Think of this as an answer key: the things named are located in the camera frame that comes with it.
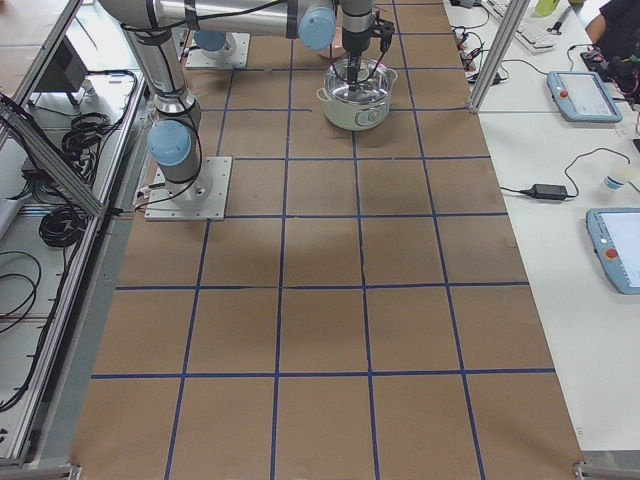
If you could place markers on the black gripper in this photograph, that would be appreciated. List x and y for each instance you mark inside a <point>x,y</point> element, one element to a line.
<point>356,43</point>

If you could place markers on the glass pot lid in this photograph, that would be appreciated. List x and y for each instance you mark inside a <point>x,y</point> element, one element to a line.
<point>374,82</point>

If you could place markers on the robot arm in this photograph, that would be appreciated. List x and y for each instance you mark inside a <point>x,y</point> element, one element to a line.
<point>149,27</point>
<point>215,42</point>

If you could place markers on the pale green cooking pot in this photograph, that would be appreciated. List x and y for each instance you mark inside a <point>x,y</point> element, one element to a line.
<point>362,106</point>

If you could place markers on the pink bowl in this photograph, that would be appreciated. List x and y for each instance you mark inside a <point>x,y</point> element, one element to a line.
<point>335,51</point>

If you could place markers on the white keyboard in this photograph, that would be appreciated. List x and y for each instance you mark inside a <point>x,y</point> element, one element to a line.
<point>529,33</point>

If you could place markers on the blue teach pendant far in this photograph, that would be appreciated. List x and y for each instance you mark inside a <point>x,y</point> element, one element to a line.
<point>582,97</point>

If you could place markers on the blue teach pendant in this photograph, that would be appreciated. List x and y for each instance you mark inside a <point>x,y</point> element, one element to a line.
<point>582,97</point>
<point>615,236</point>

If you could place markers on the black power brick on table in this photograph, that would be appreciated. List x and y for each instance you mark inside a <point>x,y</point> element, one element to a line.
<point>546,192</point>

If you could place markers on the paper cup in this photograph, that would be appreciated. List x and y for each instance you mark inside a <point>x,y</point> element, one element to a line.
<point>618,177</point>

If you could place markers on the blue teach pendant near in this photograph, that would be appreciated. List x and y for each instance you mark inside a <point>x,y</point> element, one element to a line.
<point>615,236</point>

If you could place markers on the aluminium frame post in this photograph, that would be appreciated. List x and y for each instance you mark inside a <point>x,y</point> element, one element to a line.
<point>500,44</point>

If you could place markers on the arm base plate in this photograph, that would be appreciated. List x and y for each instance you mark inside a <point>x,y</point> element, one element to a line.
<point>198,59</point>
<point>205,199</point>

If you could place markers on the aluminium side frame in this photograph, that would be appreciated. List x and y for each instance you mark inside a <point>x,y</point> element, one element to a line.
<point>51,307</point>

